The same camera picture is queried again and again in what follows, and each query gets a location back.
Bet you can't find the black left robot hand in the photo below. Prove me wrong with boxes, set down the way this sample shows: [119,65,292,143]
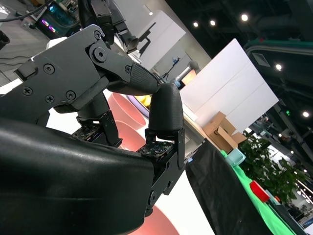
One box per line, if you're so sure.
[78,0,140,53]

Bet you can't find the computer case with coloured lights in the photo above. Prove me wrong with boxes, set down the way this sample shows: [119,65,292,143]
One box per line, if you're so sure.
[35,0,81,40]

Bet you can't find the small white partition board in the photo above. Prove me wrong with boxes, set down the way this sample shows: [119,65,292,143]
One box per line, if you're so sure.
[139,11,188,71]

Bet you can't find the beige side table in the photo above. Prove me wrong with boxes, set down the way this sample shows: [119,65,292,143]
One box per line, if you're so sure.
[182,114,207,157]

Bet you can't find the black floor cable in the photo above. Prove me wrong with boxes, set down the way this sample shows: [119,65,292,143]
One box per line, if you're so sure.
[0,2,49,23]

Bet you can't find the black backdrop cloth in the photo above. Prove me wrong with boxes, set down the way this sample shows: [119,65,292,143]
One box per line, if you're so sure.
[185,141,269,235]

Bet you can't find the black tripod with blue device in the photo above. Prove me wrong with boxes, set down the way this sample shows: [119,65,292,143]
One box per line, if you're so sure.
[162,56,181,81]

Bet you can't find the large white partition board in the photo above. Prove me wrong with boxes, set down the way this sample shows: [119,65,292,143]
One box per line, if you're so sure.
[180,38,279,133]

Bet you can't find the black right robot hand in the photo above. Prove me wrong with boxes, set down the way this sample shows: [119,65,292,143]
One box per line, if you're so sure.
[0,23,186,235]

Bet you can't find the red box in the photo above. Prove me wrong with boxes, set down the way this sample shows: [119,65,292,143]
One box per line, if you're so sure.
[249,180,269,203]

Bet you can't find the orange lit screen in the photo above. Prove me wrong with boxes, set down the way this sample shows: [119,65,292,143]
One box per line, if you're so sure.
[182,70,196,85]

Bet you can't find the yellow object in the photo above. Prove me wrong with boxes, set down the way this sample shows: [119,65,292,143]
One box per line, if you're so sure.
[135,95,151,107]

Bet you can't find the green leafy plant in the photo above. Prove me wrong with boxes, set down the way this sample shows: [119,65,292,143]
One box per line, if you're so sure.
[238,132,311,204]

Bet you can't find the purple bowl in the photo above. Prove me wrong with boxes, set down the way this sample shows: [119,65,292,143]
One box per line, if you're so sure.
[127,94,150,118]

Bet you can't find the pink plastic bowl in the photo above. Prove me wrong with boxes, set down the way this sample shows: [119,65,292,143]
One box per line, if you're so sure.
[114,120,147,150]
[107,93,148,130]
[144,205,180,235]

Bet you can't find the brown cardboard box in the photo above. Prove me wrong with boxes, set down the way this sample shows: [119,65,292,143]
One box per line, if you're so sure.
[202,111,239,138]
[217,127,247,154]

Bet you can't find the green cloth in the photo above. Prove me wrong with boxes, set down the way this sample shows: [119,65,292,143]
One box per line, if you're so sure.
[220,150,299,235]

